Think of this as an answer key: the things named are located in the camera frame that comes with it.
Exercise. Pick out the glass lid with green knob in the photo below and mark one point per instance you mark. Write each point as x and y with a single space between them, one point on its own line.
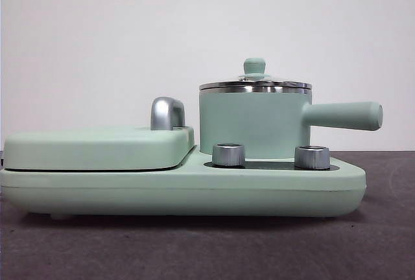
254 66

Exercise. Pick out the silver control knob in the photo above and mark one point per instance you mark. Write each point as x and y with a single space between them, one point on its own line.
312 157
228 155

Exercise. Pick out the mint green appliance base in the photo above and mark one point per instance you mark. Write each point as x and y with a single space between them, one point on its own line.
259 192

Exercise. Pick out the mint green grill cover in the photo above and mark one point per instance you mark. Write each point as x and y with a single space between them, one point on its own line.
97 150

